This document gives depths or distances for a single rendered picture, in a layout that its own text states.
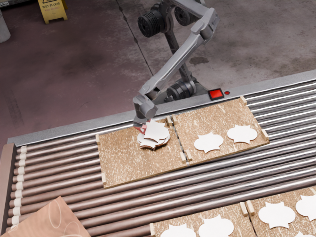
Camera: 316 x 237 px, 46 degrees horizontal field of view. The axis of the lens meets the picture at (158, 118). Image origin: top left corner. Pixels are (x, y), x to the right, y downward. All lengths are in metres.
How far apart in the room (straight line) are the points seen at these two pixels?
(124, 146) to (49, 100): 2.11
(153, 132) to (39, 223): 0.67
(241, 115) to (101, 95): 2.05
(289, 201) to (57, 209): 0.98
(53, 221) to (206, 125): 0.89
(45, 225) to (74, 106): 2.24
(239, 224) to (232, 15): 3.44
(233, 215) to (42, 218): 0.80
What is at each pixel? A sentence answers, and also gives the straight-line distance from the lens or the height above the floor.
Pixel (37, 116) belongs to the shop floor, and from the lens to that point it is 3.84.
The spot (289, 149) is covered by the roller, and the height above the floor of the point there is 0.91.
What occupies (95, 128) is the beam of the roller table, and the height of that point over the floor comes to 0.91.
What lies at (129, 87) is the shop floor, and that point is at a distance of 3.81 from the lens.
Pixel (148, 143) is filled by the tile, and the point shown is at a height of 0.98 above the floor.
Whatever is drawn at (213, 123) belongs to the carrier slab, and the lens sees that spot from 1.99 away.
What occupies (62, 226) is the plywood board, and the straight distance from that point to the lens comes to 1.64.
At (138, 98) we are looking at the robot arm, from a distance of 1.75.
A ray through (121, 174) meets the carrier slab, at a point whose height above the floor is 0.94.
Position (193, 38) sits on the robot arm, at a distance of 1.78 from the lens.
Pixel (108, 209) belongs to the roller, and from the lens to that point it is 1.77.
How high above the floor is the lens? 2.36
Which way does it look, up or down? 44 degrees down
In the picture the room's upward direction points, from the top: 11 degrees counter-clockwise
